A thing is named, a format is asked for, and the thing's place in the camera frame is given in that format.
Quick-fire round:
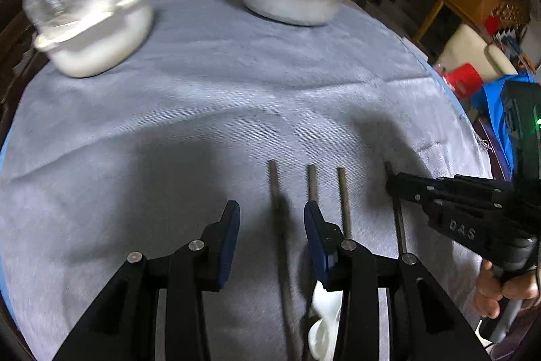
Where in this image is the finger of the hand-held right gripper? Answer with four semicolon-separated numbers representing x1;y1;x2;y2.
386;172;515;204
427;197;531;260

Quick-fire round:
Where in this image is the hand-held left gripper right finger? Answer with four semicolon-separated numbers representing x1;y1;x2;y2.
303;200;493;361

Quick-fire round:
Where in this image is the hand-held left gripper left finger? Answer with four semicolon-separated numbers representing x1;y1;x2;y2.
53;200;241;361

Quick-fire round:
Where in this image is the dark metal chopstick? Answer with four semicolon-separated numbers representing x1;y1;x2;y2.
307;165;319;203
267;160;299;361
336;167;353;240
384;161;409;257

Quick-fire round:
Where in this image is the person's right hand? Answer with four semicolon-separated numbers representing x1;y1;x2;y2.
473;260;541;319

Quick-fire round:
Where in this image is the bright blue garment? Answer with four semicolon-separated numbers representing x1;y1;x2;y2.
470;72;538;181

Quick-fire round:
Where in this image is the red plastic stool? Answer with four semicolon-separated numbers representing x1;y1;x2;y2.
443;63;483;99

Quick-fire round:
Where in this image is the white ceramic spoon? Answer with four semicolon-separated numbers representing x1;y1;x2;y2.
307;281;344;361

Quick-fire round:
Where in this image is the light blue table cover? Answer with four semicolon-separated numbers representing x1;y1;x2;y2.
403;37;468;120

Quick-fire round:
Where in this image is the cream chair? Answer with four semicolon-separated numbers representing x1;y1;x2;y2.
434;23;519;86

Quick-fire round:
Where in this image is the grey table cloth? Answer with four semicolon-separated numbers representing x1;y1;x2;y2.
0;0;496;361

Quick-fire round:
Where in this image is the orange wooden cabinet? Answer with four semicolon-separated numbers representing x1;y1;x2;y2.
413;0;510;54

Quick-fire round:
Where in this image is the white ceramic pot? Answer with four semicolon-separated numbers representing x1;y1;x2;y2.
34;0;155;78

